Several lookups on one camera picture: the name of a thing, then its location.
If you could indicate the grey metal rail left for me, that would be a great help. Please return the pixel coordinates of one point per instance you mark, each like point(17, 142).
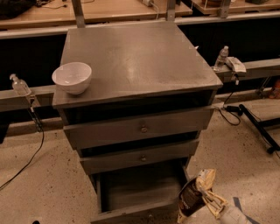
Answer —
point(10, 100)

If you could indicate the brown chip bag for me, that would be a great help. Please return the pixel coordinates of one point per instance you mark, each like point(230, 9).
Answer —
point(190, 197)

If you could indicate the black stand leg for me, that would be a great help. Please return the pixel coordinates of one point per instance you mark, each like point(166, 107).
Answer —
point(274, 146)

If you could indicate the wooden background table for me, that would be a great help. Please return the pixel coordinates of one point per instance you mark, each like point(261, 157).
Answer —
point(59, 13)

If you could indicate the top grey drawer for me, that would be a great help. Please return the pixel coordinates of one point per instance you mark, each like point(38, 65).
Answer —
point(115, 131)

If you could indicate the white ceramic bowl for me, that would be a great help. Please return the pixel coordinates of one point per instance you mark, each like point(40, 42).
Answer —
point(73, 78)

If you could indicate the clear hand sanitizer bottle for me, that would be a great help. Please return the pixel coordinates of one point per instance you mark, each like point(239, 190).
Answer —
point(20, 86)

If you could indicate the black power adapter with cable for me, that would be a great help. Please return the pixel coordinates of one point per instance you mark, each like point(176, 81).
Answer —
point(234, 111)

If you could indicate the white folded paper packet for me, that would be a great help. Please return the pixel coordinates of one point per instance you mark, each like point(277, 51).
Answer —
point(235, 65)

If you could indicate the bottom grey open drawer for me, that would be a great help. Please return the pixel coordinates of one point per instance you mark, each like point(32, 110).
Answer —
point(139, 193)

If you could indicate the blue tape cross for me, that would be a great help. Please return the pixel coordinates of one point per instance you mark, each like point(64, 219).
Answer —
point(238, 204)

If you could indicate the grey wooden drawer cabinet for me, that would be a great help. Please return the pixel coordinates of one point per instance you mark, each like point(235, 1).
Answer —
point(138, 69)

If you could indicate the clear plastic water bottle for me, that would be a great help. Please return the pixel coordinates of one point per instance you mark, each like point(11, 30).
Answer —
point(221, 58)

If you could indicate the grey metal rail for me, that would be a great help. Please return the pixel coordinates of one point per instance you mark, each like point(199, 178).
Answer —
point(10, 100)
point(254, 70)

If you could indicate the grey metal rail right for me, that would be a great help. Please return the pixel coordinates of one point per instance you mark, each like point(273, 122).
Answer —
point(254, 70)

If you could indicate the middle grey drawer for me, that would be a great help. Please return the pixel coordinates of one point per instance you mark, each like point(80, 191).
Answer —
point(130, 158)

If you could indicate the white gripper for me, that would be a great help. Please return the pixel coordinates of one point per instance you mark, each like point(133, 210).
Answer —
point(234, 216)

